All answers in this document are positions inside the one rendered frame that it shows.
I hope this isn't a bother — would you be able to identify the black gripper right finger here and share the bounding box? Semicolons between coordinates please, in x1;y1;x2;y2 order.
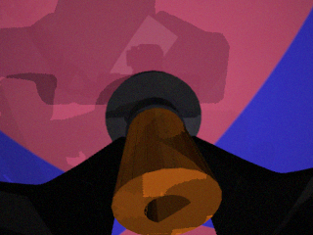
192;134;313;235

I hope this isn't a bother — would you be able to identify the orange tapered knob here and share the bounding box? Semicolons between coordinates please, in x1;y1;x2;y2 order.
111;109;222;235

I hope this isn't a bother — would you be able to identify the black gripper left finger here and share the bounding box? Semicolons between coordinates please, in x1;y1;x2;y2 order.
0;136;126;235

